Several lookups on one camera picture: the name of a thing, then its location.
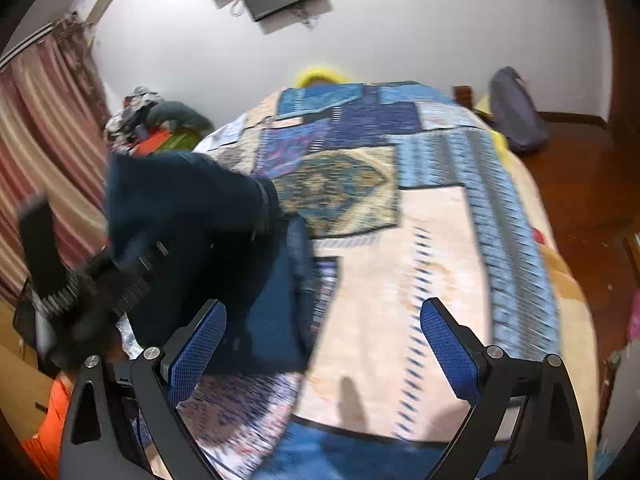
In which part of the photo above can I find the blue denim jacket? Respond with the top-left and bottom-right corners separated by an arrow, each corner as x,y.
105,152 -> 317,375

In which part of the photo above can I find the orange clothing of person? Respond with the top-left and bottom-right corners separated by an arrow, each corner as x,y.
21,373 -> 73,480

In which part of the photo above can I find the pink object on floor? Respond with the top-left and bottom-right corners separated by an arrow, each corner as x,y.
626,289 -> 640,341

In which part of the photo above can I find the patchwork patterned bedspread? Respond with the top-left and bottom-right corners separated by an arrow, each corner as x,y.
117,79 -> 561,480

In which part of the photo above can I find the striped maroon curtain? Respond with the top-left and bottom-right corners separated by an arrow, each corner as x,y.
1,14 -> 110,304

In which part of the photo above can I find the clutter pile with orange box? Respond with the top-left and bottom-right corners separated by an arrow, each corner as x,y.
103,86 -> 214,155

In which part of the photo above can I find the purple grey backpack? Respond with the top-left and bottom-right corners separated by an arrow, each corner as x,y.
489,66 -> 549,153

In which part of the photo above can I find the brown wooden door frame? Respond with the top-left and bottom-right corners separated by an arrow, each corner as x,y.
605,0 -> 639,141

